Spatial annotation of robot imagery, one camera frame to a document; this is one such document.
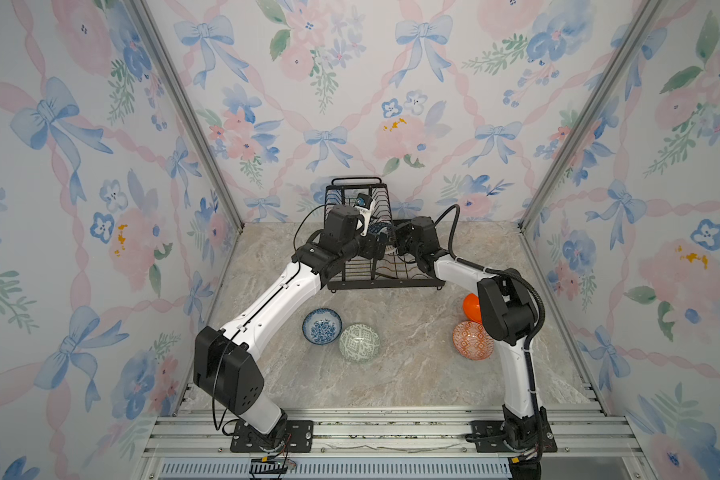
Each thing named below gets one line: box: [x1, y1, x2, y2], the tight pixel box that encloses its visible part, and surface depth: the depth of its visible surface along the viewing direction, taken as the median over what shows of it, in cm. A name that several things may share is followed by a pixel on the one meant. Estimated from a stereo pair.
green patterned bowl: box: [339, 323, 381, 363], surface depth 90 cm
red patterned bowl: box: [452, 320, 495, 361], surface depth 90 cm
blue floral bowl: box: [302, 308, 343, 345], surface depth 92 cm
